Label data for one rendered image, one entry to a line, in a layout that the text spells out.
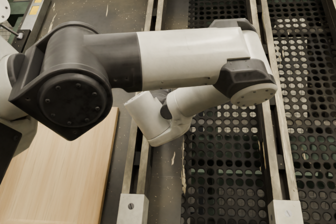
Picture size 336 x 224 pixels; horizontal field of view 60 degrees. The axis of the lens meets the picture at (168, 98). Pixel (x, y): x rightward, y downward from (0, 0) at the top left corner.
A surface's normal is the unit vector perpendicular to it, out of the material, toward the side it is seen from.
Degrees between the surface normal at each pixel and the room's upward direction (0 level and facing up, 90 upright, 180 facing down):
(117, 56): 83
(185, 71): 122
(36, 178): 59
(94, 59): 50
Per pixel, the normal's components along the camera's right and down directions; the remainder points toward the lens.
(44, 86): -0.30, 0.04
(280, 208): -0.11, -0.51
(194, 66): 0.21, 0.39
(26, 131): 0.55, 0.74
